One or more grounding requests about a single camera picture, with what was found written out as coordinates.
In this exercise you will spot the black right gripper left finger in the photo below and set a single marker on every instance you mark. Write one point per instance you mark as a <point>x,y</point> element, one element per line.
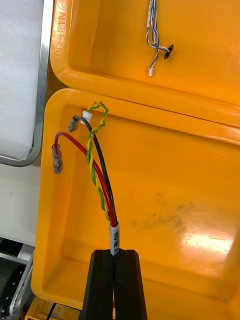
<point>100,287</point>

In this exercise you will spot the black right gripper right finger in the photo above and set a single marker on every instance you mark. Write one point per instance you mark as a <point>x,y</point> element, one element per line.
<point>130,287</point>

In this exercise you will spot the yellow-orange plastic bin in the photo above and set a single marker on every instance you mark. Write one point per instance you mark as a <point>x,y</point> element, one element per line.
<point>112,37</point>
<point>162,162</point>

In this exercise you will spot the steel tray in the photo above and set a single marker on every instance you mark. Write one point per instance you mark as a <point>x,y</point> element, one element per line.
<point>43,87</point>

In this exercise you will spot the white foam sheet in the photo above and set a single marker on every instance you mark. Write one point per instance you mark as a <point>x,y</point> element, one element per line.
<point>17,75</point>

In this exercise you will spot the grey metal frame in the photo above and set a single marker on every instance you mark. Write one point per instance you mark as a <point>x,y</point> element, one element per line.
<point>12,280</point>

